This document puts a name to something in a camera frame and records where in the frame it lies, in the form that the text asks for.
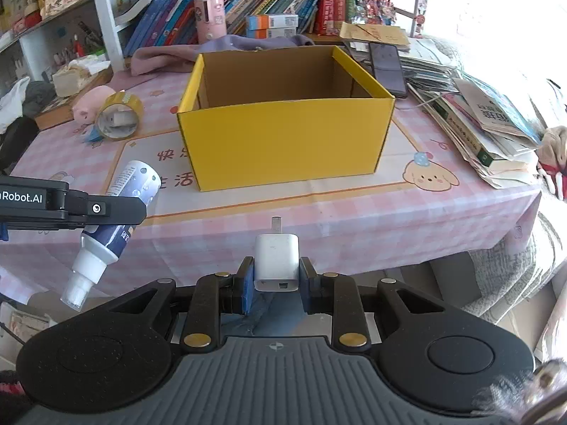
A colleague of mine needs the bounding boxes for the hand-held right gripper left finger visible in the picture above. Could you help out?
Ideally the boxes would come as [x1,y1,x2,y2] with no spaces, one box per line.
[108,257,258,351]

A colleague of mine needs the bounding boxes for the red boxes on shelf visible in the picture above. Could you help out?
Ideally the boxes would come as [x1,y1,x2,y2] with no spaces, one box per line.
[315,0,393,37]

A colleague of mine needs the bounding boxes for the blue white spray bottle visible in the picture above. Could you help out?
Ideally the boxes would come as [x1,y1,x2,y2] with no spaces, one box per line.
[61,159,162,308]

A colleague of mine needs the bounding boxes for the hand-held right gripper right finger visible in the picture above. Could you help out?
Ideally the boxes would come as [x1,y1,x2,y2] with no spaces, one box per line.
[299,257,444,351]

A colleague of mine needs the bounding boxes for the grey crumpled cloth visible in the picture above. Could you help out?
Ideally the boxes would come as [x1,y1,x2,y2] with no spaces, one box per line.
[21,80,57,117]

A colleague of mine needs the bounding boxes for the orange blue white carton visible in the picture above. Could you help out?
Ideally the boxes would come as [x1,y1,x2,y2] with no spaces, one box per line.
[245,14,299,40]

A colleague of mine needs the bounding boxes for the white charger plug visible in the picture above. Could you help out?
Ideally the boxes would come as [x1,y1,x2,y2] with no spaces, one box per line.
[254,217,300,293]

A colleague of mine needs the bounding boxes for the white plastic bag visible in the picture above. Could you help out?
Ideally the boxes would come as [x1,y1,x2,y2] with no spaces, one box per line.
[0,77,31,134]

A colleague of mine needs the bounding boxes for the black smartphone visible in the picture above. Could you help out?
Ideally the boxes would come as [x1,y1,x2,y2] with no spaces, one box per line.
[369,43,409,99]

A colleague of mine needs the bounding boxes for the purple cloth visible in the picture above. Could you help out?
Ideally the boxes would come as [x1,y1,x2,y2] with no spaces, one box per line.
[195,34,316,60]

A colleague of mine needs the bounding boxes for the grey knitted blanket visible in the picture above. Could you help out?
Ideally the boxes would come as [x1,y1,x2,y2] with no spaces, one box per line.
[423,34,567,325]

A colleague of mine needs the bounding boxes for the beige plush toy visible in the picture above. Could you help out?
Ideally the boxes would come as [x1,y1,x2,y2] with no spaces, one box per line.
[535,126,567,201]

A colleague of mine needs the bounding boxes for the brown tape roll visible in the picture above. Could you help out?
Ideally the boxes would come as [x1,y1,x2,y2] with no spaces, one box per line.
[95,91,145,141]

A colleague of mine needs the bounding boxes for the yellow cardboard box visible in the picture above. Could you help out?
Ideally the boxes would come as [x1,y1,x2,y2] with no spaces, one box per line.
[177,45,396,193]

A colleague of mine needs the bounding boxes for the row of colourful books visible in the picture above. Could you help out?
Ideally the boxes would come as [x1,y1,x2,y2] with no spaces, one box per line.
[123,0,329,59]

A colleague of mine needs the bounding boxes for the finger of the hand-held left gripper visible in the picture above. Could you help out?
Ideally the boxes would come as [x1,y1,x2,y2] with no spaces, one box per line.
[66,190,147,228]

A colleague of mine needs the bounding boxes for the white cable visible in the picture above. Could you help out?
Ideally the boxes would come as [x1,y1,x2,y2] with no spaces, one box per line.
[395,92,462,112]

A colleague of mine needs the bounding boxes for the brown paper envelope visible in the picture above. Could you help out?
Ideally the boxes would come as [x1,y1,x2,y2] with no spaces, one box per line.
[339,22,411,48]

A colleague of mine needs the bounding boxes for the pile of books and papers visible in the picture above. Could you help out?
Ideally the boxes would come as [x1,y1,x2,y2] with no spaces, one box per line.
[343,36,545,189]

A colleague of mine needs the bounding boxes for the white bookshelf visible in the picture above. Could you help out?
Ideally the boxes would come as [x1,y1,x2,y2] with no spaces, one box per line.
[0,0,432,76]

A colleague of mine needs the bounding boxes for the pink cloth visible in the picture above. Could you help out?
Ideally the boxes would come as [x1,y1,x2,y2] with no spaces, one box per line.
[132,45,202,76]

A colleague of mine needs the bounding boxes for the fuzzy grey sleeve cuff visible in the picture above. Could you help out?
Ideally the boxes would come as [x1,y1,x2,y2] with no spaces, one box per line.
[471,358,567,425]

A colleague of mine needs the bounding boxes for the pink cylindrical bottle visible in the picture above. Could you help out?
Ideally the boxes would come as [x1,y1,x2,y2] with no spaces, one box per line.
[193,0,228,45]

